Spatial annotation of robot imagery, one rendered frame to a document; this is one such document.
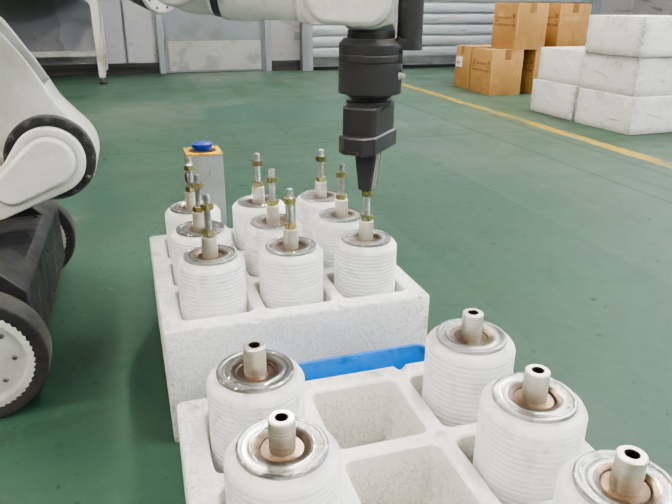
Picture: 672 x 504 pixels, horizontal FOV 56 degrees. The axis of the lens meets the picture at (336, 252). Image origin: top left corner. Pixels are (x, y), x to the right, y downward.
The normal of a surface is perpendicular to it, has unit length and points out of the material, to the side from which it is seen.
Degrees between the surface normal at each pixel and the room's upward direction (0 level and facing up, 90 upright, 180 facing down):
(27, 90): 90
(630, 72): 90
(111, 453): 0
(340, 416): 90
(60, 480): 0
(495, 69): 90
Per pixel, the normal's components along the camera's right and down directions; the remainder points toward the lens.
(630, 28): -0.95, 0.11
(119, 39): 0.29, 0.36
